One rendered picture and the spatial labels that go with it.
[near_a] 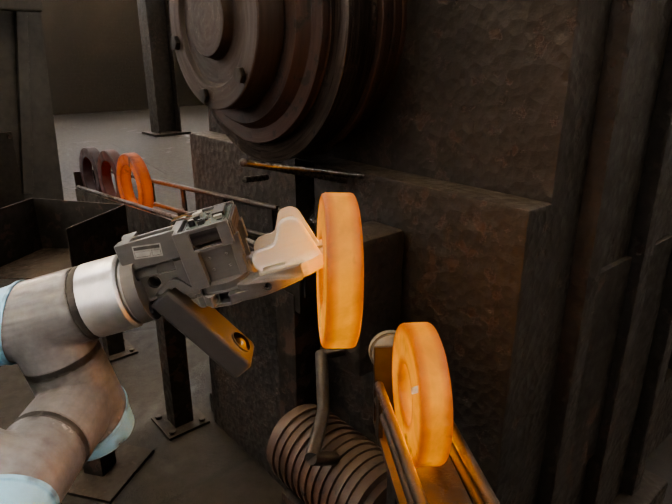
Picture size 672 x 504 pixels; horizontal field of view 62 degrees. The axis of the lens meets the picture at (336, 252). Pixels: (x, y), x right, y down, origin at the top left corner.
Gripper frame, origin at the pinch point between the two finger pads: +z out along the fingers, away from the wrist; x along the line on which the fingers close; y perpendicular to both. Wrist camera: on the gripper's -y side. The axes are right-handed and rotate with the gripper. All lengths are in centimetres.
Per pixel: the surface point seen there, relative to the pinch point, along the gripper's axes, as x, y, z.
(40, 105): 307, 25, -147
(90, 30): 1042, 130, -312
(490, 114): 27.2, 3.4, 26.5
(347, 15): 29.7, 21.3, 10.2
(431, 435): -7.7, -18.5, 4.1
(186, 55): 51, 23, -16
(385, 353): 8.0, -17.9, 2.4
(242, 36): 37.8, 22.6, -4.7
